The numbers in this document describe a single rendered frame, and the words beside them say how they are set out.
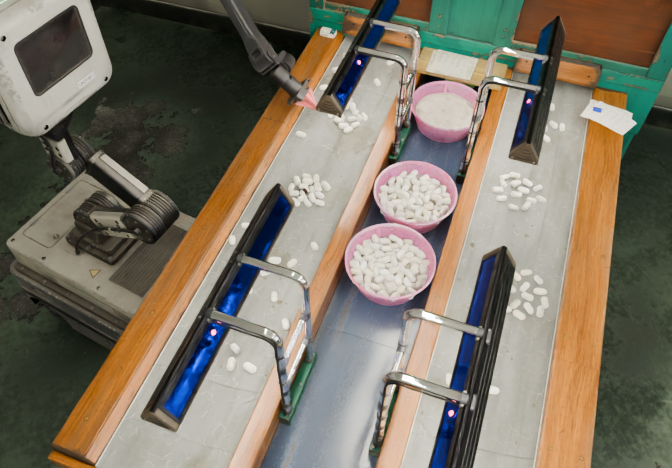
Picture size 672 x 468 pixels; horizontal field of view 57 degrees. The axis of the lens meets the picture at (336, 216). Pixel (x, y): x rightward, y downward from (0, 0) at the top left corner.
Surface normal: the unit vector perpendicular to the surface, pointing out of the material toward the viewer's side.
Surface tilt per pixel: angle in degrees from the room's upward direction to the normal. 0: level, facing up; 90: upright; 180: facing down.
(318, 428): 0
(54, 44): 90
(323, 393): 0
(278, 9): 90
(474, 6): 90
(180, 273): 0
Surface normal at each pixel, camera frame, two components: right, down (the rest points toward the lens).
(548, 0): -0.33, 0.73
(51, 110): 0.88, 0.38
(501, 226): 0.00, -0.62
